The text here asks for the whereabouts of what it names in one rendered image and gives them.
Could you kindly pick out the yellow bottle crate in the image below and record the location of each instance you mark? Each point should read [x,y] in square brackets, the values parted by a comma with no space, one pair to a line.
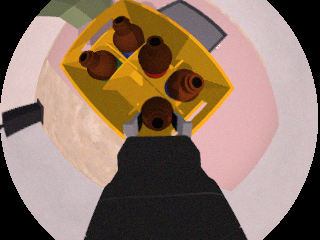
[114,101]

